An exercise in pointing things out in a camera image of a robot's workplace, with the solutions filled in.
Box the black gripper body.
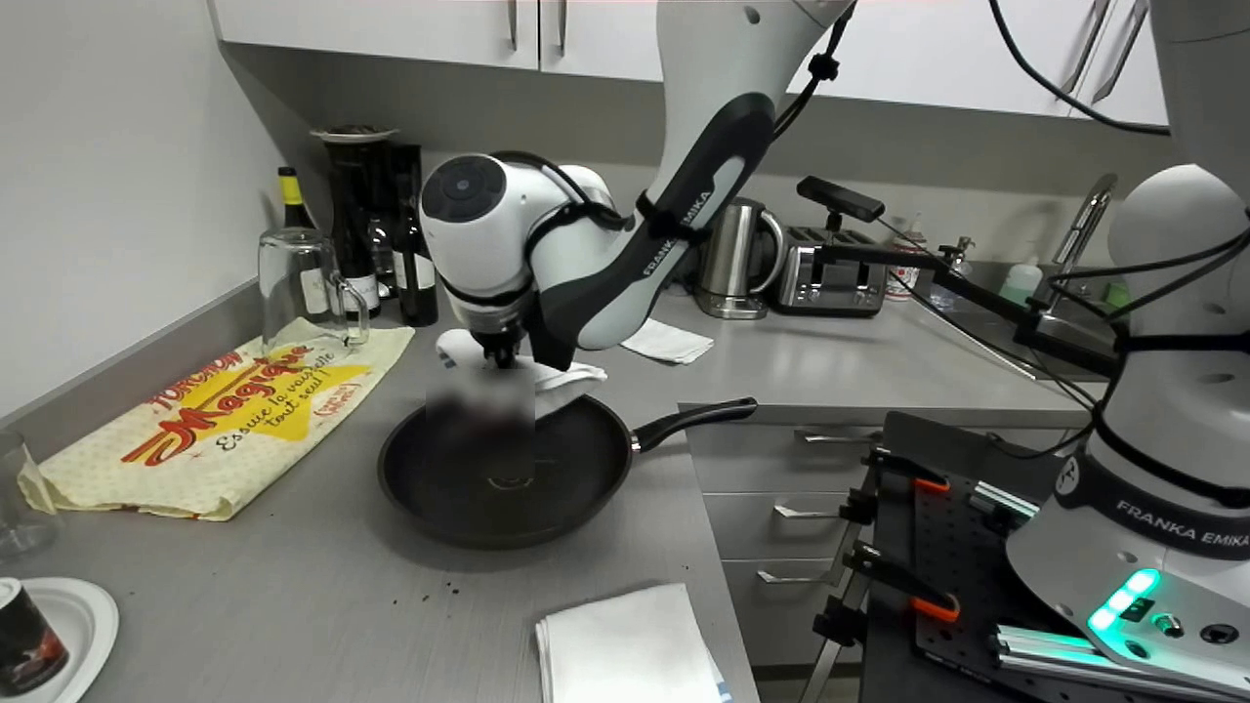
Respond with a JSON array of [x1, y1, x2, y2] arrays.
[[470, 303, 575, 381]]

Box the white dish cloth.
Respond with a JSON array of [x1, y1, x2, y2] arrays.
[[437, 326, 604, 420]]

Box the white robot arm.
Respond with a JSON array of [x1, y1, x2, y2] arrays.
[[416, 0, 855, 378]]

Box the black frying pan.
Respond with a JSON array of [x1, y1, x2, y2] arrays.
[[377, 394, 756, 549]]

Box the small white paper sheet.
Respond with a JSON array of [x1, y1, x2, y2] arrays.
[[625, 320, 715, 368]]

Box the steel electric kettle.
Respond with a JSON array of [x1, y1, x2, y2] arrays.
[[695, 197, 785, 320]]

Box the black coffee machine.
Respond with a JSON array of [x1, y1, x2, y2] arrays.
[[312, 125, 437, 326]]

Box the upturned clear glass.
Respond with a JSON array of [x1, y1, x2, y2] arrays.
[[258, 226, 347, 352]]

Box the dark wine bottle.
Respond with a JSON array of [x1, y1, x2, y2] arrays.
[[276, 169, 332, 320]]

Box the steel toaster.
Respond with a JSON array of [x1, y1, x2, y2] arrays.
[[769, 226, 888, 315]]

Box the folded white napkin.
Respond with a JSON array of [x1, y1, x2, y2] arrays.
[[535, 580, 725, 703]]

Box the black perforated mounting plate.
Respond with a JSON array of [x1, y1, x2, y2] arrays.
[[879, 412, 1073, 667]]

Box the white plate with small jars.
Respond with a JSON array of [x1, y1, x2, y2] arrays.
[[0, 572, 125, 703]]

